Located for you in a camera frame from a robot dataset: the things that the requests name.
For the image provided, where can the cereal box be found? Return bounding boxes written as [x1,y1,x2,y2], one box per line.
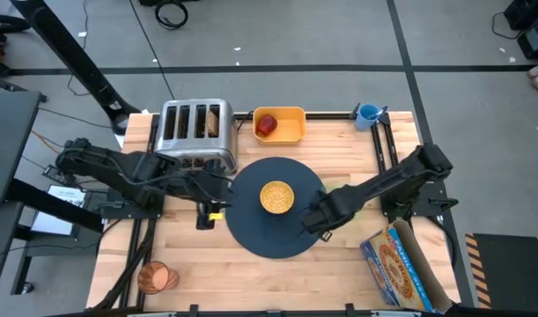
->
[359,218,454,314]

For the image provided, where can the black perforated stand column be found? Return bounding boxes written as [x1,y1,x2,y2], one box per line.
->
[9,0,141,136]

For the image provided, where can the blue patterned bowl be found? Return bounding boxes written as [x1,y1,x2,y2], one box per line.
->
[259,180,296,216]

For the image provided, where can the black vacuum hose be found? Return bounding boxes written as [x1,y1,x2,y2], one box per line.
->
[0,14,31,34]

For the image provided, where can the red apple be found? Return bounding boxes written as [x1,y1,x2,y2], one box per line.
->
[255,114,278,137]

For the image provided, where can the black desk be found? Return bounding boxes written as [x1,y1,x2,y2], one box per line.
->
[0,90,45,208]

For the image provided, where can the black hazard-striped floor mat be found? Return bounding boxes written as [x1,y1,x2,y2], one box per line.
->
[465,232,538,312]

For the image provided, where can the black equipment case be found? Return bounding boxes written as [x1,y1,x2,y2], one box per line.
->
[517,25,538,61]
[504,0,538,31]

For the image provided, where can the orange plastic tumbler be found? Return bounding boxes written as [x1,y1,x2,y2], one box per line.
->
[136,261,181,295]

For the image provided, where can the light blue cup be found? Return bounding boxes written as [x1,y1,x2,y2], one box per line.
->
[354,103,381,132]

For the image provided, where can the light wooden table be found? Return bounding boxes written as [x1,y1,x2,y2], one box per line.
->
[92,111,462,317]

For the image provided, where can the silver four-slot toaster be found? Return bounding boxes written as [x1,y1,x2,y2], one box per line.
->
[153,98,239,173]

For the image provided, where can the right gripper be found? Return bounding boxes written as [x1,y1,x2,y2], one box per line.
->
[301,187,356,243]

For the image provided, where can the black coiled floor cable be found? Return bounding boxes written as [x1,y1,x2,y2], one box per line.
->
[154,0,190,31]

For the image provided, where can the black power adapter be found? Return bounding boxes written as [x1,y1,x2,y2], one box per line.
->
[41,164,78,188]

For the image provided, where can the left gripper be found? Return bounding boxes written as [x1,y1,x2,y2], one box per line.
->
[180,169,233,232]

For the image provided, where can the white paper booklet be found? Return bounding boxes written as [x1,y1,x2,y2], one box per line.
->
[30,184,87,237]

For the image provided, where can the yellow plastic bin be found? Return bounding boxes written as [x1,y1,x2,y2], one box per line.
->
[252,106,307,145]

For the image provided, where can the dark round woven placemat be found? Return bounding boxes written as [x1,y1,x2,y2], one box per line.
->
[225,156,328,260]

